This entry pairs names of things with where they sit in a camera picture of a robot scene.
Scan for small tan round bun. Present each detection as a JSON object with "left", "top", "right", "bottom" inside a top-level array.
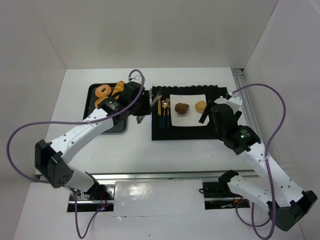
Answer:
[{"left": 195, "top": 101, "right": 207, "bottom": 114}]

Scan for metal tongs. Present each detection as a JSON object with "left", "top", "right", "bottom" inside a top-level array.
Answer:
[{"left": 136, "top": 86, "right": 162, "bottom": 124}]

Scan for brown chocolate bread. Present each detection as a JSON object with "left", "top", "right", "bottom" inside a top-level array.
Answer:
[{"left": 174, "top": 102, "right": 189, "bottom": 115}]

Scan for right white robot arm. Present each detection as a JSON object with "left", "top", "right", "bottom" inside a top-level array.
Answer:
[{"left": 199, "top": 101, "right": 318, "bottom": 232}]

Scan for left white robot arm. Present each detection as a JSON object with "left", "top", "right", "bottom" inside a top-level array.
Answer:
[{"left": 34, "top": 81, "right": 151, "bottom": 199}]

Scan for long bread loaf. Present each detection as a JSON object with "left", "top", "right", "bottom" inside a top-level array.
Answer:
[{"left": 111, "top": 80, "right": 125, "bottom": 99}]

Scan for white square plate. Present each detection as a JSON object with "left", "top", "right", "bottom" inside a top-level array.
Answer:
[{"left": 170, "top": 94, "right": 210, "bottom": 127}]

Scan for white cup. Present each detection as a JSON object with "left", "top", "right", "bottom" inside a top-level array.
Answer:
[{"left": 214, "top": 97, "right": 228, "bottom": 104}]

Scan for upper glazed donut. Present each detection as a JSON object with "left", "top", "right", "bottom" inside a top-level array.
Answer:
[{"left": 95, "top": 84, "right": 112, "bottom": 98}]

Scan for glazed donut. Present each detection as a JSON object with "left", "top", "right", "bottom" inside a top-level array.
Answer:
[
  {"left": 95, "top": 84, "right": 112, "bottom": 98},
  {"left": 94, "top": 96, "right": 108, "bottom": 108}
]

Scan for lower glazed donut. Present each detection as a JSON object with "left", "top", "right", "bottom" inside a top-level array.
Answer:
[{"left": 94, "top": 96, "right": 108, "bottom": 108}]

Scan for black baking tray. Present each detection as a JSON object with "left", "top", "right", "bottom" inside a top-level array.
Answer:
[{"left": 83, "top": 83, "right": 127, "bottom": 135}]

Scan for black placemat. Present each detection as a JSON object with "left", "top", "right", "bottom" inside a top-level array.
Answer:
[{"left": 151, "top": 85, "right": 227, "bottom": 141}]

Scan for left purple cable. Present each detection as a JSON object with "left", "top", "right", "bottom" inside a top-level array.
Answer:
[{"left": 6, "top": 69, "right": 146, "bottom": 239}]

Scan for purple cable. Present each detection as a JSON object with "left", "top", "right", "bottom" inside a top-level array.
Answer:
[
  {"left": 228, "top": 82, "right": 286, "bottom": 238},
  {"left": 6, "top": 69, "right": 146, "bottom": 239}
]

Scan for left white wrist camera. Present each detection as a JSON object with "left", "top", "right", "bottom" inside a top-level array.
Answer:
[{"left": 129, "top": 75, "right": 142, "bottom": 85}]

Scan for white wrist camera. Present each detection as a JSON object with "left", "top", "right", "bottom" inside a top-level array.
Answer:
[
  {"left": 225, "top": 94, "right": 243, "bottom": 113},
  {"left": 129, "top": 75, "right": 142, "bottom": 85}
]

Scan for gold knife dark handle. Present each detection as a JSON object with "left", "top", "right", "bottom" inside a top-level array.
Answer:
[{"left": 157, "top": 99, "right": 162, "bottom": 129}]

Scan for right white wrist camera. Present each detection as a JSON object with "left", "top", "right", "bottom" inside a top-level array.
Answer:
[{"left": 225, "top": 94, "right": 243, "bottom": 113}]

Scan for aluminium rail right side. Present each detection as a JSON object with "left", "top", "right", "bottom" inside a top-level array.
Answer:
[{"left": 231, "top": 68, "right": 264, "bottom": 141}]

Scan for aluminium rail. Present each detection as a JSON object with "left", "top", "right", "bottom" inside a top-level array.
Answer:
[
  {"left": 231, "top": 68, "right": 264, "bottom": 141},
  {"left": 91, "top": 170, "right": 226, "bottom": 183}
]

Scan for gold spoon dark handle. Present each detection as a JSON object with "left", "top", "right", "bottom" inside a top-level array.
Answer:
[{"left": 161, "top": 99, "right": 169, "bottom": 129}]

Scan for gold fork dark handle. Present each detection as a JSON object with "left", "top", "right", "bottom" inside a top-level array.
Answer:
[{"left": 166, "top": 98, "right": 171, "bottom": 128}]

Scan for aluminium rail front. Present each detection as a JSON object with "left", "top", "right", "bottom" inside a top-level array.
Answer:
[{"left": 91, "top": 170, "right": 226, "bottom": 183}]

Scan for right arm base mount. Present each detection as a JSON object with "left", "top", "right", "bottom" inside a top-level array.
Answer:
[{"left": 198, "top": 182, "right": 250, "bottom": 210}]

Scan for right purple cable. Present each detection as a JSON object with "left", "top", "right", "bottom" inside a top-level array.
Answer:
[{"left": 228, "top": 82, "right": 286, "bottom": 238}]

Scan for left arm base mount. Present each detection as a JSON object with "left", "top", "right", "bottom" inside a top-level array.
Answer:
[{"left": 66, "top": 180, "right": 116, "bottom": 213}]

